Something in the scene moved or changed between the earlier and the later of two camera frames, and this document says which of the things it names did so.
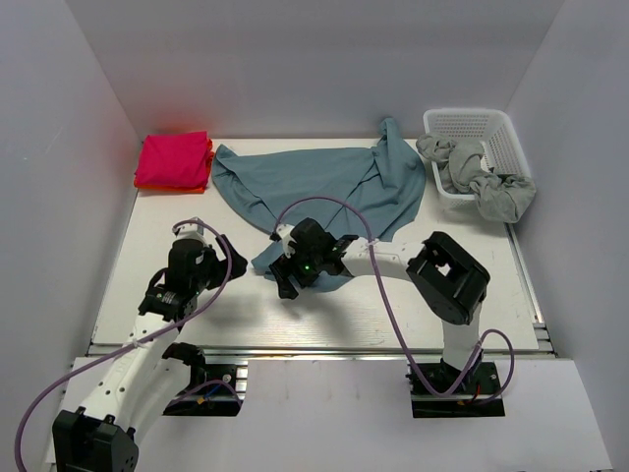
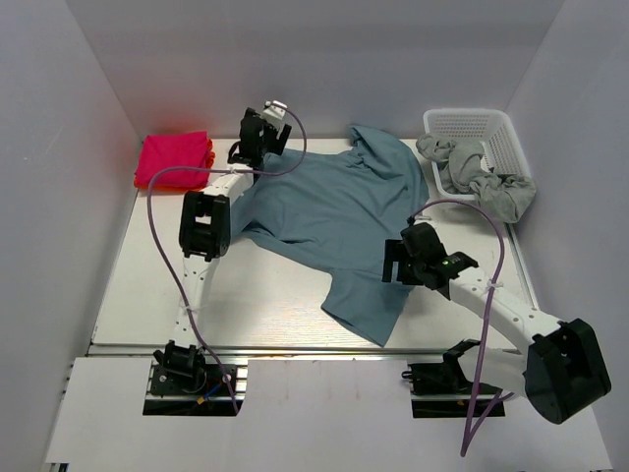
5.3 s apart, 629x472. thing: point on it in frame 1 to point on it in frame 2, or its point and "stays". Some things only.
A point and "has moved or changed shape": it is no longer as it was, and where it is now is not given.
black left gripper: x=238 y=265 to x=277 y=145
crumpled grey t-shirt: x=502 y=196 stays
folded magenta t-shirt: x=180 y=158 stays
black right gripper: x=287 y=288 to x=396 y=251
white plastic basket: x=489 y=127 stays
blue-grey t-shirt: x=373 y=193 has moved or changed shape
